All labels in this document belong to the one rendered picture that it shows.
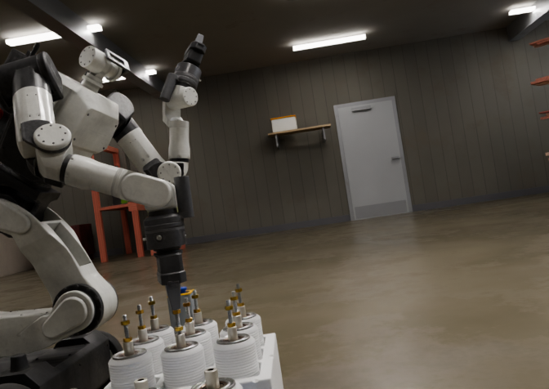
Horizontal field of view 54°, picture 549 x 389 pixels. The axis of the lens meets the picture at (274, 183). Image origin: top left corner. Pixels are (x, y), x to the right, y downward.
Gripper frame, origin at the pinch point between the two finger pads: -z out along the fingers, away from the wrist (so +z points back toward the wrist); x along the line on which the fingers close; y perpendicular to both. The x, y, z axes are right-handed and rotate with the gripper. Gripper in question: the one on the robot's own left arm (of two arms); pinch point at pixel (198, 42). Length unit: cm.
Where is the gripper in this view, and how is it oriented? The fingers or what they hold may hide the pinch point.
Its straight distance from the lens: 199.5
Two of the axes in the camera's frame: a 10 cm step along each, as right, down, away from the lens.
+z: -2.4, 9.2, -3.1
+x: 4.1, -1.9, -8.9
